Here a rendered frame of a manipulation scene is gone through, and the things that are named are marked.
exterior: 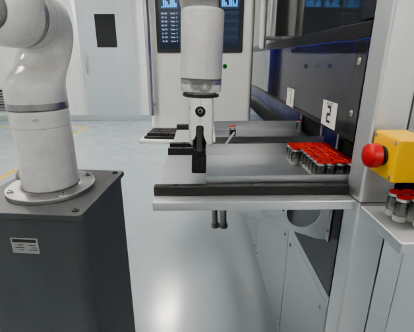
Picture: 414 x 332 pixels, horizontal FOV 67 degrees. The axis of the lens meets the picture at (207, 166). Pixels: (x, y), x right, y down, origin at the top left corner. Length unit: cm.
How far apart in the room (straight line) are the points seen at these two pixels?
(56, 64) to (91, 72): 567
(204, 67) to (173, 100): 98
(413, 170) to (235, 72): 110
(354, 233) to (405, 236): 13
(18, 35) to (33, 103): 12
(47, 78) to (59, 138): 12
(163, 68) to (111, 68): 475
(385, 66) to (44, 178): 68
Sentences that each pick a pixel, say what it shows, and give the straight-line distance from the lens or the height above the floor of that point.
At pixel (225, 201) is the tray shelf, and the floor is 88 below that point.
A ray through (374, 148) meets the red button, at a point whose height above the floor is 101.
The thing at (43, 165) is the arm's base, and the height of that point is 94.
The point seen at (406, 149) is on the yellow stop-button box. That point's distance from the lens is 56.
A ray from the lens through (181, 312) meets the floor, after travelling 165.
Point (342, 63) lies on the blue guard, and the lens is 76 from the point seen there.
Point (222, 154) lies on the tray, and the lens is 90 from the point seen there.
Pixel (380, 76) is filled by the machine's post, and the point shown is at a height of 112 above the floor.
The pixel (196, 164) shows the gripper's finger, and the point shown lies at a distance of 69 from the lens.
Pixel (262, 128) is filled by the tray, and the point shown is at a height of 89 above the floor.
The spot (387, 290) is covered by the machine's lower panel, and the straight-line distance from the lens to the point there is 82.
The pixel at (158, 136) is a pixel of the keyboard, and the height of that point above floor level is 82.
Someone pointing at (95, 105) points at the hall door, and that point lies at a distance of 648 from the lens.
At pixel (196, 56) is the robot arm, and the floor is 115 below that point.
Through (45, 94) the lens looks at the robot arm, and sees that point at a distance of 71.
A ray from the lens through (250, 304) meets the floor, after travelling 170.
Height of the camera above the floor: 115
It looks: 19 degrees down
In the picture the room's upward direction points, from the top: straight up
